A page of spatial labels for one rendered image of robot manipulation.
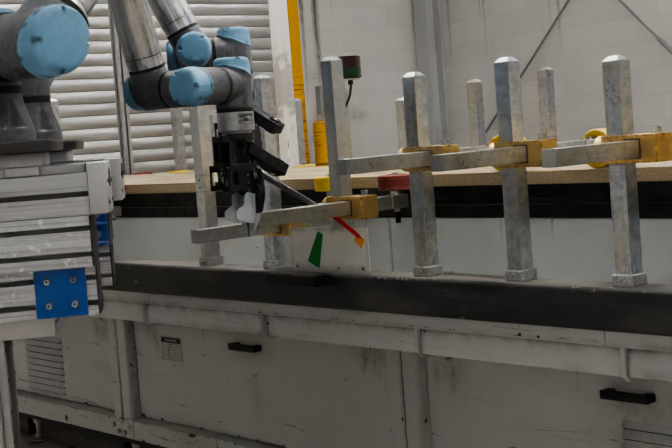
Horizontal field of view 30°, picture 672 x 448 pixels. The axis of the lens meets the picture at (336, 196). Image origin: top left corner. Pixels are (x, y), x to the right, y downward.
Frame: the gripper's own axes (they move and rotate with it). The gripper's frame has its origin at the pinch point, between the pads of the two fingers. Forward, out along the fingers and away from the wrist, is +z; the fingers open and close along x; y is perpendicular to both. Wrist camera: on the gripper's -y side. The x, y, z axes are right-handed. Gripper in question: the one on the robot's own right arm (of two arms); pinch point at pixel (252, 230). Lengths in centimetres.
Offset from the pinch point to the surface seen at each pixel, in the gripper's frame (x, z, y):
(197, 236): -23.8, 2.0, -3.2
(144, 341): -125, 41, -53
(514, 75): 48, -27, -29
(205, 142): -53, -19, -29
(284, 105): -134, -29, -124
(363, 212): 5.2, -1.0, -26.7
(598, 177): 51, -6, -48
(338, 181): -2.5, -7.9, -27.0
